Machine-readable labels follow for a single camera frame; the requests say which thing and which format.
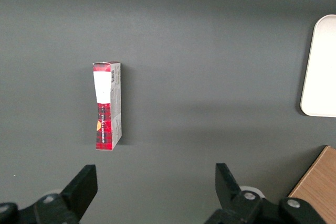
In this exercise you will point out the wooden drawer cabinet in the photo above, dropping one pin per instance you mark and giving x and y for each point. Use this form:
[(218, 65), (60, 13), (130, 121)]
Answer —
[(320, 184)]

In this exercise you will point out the red tartan shortbread box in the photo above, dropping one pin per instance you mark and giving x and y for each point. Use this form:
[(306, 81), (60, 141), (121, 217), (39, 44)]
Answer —
[(104, 129)]

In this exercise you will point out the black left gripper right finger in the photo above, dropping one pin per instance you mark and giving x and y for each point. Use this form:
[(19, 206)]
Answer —
[(228, 190)]

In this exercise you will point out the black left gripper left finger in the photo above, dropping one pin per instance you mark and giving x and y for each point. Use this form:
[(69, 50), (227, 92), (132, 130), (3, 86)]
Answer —
[(81, 187)]

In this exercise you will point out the beige rectangular tray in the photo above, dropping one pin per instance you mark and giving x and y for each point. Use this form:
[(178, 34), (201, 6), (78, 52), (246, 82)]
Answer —
[(323, 77)]

